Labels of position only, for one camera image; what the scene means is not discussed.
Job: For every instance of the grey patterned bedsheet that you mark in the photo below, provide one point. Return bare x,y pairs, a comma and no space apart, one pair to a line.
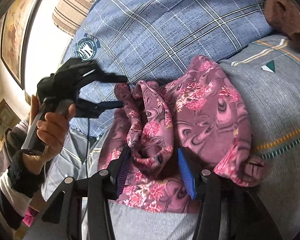
273,104

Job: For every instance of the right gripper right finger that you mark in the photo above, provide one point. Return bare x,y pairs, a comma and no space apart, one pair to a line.
227,211

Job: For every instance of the striped beige headboard cushion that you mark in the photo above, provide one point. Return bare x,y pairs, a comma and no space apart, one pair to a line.
68,15

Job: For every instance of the brown leopard trim garment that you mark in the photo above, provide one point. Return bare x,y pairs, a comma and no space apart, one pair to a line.
284,16

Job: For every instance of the pink floral shirt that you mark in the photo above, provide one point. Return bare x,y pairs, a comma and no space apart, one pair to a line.
201,111

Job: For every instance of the blue plaid pillow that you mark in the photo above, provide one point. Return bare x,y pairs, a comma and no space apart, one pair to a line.
157,39

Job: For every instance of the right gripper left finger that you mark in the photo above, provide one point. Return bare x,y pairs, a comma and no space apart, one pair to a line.
61,219

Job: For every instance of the framed wall painting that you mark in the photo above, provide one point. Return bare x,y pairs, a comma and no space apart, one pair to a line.
12,36

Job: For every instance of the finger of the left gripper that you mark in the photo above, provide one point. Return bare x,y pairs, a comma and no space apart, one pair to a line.
100,106
108,77

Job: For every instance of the person left hand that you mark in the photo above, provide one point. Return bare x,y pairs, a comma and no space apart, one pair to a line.
51,131

